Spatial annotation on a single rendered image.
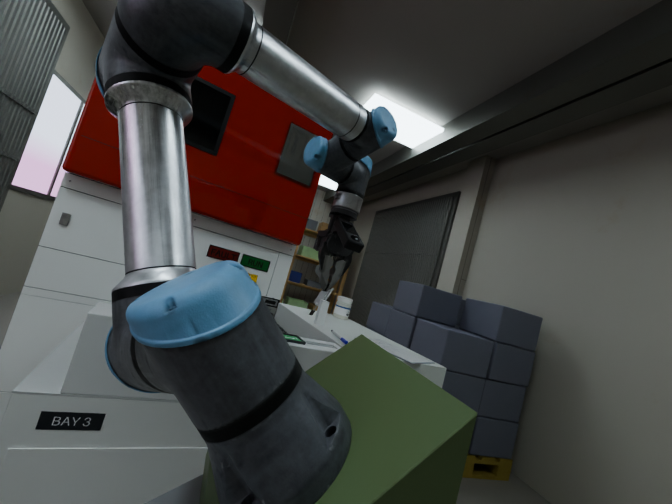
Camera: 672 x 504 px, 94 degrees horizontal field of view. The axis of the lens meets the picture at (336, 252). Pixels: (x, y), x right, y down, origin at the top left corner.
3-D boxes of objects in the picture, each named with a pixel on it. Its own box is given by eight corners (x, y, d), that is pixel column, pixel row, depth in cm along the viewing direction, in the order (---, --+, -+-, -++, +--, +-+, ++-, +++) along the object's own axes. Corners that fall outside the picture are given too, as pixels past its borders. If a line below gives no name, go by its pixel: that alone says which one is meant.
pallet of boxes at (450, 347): (508, 481, 241) (545, 318, 251) (414, 473, 213) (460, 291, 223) (414, 402, 363) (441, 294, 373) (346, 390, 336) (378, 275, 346)
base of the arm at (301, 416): (376, 445, 31) (331, 362, 29) (235, 577, 25) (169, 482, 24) (321, 390, 45) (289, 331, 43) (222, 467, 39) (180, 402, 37)
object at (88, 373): (73, 371, 61) (98, 301, 62) (320, 392, 86) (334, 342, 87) (57, 393, 52) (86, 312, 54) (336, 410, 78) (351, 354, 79)
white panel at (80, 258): (23, 292, 98) (67, 172, 101) (268, 333, 135) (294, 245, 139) (19, 293, 96) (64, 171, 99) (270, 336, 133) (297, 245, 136)
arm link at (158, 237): (135, 413, 31) (113, -32, 41) (100, 403, 40) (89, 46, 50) (244, 379, 39) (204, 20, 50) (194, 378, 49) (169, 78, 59)
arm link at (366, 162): (338, 150, 83) (359, 165, 89) (327, 189, 82) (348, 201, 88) (360, 147, 77) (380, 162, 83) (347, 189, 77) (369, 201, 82)
